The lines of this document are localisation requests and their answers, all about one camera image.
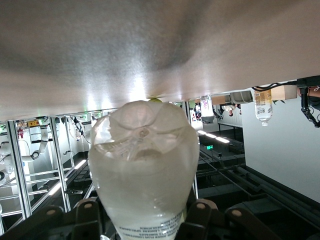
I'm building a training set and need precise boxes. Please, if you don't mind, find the clear bottle yellow label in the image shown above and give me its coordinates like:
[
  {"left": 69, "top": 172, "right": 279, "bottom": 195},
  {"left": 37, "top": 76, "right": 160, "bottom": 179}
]
[{"left": 253, "top": 89, "right": 274, "bottom": 127}]

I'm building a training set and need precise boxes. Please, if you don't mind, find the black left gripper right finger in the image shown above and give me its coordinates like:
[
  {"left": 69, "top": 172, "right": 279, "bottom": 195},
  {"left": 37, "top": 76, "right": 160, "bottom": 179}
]
[{"left": 174, "top": 187, "right": 284, "bottom": 240}]

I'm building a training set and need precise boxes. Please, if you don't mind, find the black power adapter with cable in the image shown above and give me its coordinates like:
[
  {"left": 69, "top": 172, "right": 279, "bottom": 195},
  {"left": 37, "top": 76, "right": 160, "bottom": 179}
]
[{"left": 251, "top": 75, "right": 320, "bottom": 92}]

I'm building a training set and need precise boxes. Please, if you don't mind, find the background person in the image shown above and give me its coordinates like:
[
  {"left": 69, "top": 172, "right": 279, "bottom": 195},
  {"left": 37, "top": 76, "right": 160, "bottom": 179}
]
[{"left": 224, "top": 103, "right": 238, "bottom": 118}]

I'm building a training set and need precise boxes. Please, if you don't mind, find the white plastic bin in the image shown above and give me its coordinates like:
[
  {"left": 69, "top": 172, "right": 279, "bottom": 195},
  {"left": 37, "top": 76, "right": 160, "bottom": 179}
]
[{"left": 229, "top": 90, "right": 253, "bottom": 105}]

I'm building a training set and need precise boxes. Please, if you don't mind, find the black articulated holder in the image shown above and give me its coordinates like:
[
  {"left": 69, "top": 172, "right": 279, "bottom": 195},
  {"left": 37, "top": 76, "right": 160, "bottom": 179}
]
[{"left": 297, "top": 86, "right": 320, "bottom": 129}]

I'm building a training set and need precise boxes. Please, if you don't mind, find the clear bottle purple label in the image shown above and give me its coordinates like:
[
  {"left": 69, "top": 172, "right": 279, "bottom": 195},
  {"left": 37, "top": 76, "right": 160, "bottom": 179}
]
[{"left": 199, "top": 95, "right": 215, "bottom": 125}]

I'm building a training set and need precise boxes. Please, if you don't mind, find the white blue tennis ball can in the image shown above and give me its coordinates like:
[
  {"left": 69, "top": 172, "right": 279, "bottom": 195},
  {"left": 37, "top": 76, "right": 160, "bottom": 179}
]
[{"left": 87, "top": 100, "right": 201, "bottom": 240}]

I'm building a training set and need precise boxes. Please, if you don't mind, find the light wooden box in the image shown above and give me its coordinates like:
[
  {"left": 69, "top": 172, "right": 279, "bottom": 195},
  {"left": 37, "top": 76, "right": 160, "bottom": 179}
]
[{"left": 211, "top": 94, "right": 232, "bottom": 106}]

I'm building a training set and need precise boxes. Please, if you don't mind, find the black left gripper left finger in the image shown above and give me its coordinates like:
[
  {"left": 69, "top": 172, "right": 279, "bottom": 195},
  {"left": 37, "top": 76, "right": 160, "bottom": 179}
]
[{"left": 0, "top": 196, "right": 118, "bottom": 240}]

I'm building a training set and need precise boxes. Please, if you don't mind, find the aluminium cell frame upright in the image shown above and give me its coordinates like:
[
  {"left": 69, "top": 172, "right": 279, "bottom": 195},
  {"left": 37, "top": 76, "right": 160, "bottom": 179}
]
[
  {"left": 49, "top": 116, "right": 72, "bottom": 213},
  {"left": 6, "top": 120, "right": 33, "bottom": 220}
]

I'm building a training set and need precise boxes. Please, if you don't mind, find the wooden block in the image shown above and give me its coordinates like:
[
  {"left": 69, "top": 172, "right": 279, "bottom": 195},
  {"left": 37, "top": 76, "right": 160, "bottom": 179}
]
[{"left": 271, "top": 84, "right": 298, "bottom": 101}]

